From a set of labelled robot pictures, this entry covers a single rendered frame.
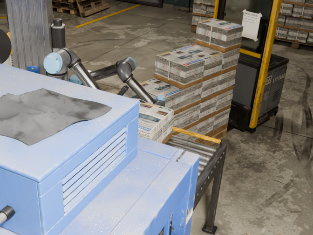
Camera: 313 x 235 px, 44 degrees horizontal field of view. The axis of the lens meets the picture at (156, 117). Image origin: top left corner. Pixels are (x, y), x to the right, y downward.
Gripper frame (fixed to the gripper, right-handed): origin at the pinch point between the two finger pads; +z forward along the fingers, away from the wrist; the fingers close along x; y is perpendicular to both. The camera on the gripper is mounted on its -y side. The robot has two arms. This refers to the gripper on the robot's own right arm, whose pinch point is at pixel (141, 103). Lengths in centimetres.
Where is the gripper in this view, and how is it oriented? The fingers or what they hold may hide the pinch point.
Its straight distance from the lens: 232.6
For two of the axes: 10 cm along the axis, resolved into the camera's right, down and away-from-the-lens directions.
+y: -1.1, 9.3, 3.5
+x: -3.2, 3.0, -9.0
